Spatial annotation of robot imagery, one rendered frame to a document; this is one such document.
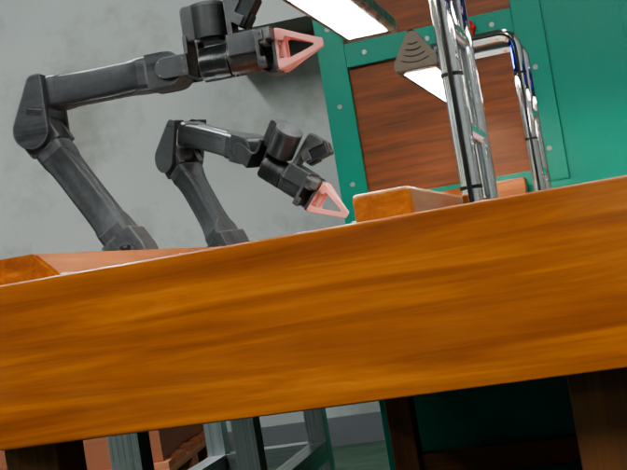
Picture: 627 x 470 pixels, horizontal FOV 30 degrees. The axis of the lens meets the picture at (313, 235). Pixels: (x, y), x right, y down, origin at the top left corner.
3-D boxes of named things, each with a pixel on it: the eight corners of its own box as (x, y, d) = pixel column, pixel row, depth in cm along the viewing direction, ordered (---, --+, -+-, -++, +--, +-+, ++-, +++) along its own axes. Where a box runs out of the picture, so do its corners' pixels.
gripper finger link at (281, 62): (326, 26, 193) (271, 37, 195) (316, 19, 186) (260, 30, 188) (332, 67, 193) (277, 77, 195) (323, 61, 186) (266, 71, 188)
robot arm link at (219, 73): (238, 37, 194) (199, 45, 196) (229, 31, 189) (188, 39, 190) (244, 78, 194) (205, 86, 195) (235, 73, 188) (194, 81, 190)
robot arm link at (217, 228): (257, 252, 251) (190, 138, 264) (232, 255, 247) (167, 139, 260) (243, 269, 255) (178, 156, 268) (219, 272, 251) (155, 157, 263)
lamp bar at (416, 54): (395, 73, 210) (388, 34, 210) (450, 107, 270) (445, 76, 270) (438, 63, 208) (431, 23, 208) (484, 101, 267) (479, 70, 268)
